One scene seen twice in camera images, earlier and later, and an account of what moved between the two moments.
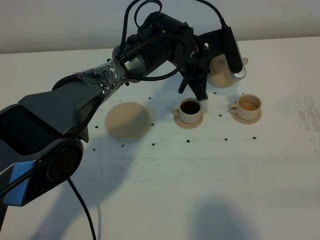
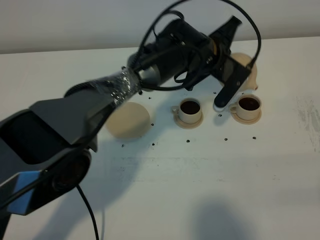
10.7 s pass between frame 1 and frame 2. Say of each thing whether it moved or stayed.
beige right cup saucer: stayed
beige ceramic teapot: moved
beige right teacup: stayed
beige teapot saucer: stayed
